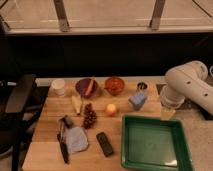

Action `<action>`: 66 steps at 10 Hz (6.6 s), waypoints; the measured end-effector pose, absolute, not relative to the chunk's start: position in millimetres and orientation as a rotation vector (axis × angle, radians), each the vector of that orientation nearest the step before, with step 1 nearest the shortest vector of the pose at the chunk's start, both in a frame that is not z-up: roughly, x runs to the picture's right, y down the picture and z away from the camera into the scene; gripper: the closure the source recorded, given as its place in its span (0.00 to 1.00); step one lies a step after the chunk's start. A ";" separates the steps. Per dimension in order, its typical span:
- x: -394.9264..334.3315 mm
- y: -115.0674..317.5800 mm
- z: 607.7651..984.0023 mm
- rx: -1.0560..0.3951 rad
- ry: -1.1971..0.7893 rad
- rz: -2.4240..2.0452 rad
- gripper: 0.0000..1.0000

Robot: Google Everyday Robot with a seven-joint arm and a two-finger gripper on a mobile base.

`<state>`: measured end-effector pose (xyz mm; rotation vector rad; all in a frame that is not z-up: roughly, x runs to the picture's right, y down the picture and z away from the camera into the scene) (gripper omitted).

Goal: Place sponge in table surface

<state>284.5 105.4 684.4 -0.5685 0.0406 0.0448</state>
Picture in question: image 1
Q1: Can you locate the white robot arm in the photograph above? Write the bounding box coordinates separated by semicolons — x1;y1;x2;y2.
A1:
160;61;213;115

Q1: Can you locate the orange bowl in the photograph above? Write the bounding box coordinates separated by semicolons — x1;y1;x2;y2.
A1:
104;77;125;96

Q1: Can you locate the orange carrot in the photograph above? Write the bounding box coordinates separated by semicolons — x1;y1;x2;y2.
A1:
85;78;95;97

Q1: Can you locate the purple bowl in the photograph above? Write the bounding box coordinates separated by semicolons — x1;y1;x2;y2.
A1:
75;78;98;98

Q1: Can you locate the orange fruit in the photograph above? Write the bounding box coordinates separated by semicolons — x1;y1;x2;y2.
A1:
105;104;117;117

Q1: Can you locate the brown grape bunch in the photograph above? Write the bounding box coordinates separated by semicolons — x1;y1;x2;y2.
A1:
83;103;97;129

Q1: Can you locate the small metal cup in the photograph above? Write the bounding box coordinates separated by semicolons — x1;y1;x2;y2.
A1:
137;82;148;91

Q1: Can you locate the white cup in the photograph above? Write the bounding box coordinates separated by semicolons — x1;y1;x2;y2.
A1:
51;79;66;96

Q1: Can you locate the wooden cutting board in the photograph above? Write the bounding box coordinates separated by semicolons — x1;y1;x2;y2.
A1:
22;81;161;171

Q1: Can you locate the black rectangular block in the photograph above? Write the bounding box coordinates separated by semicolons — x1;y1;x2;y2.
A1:
96;132;114;157

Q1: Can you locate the black brush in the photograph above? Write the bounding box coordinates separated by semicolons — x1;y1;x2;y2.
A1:
60;115;73;129

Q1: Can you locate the grey blue cloth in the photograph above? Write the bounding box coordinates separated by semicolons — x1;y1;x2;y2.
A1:
65;127;89;154

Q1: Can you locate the green plastic tray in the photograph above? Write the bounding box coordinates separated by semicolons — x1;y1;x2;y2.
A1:
121;115;194;171

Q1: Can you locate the black chair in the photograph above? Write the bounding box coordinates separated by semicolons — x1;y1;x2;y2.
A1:
0;74;48;171

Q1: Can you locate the black handled knife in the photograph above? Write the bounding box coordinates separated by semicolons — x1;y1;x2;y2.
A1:
57;121;69;164

